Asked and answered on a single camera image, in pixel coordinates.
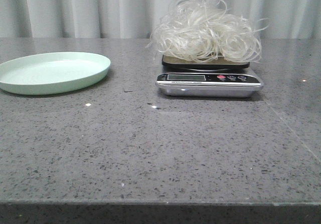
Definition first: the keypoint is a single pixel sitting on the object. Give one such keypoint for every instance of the white pleated curtain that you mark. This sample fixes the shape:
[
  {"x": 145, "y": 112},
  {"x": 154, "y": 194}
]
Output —
[{"x": 136, "y": 18}]

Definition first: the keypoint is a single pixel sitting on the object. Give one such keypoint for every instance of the black silver kitchen scale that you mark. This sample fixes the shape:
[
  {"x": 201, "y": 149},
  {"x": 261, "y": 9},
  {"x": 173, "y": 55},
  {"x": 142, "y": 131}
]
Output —
[{"x": 217, "y": 78}]

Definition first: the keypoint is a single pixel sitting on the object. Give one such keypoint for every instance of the white translucent vermicelli bundle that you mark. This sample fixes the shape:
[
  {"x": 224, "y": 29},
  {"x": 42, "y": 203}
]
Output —
[{"x": 203, "y": 30}]

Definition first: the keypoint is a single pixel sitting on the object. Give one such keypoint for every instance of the light green round plate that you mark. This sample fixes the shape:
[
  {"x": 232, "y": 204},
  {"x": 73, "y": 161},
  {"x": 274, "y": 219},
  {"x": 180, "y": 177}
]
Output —
[{"x": 52, "y": 73}]

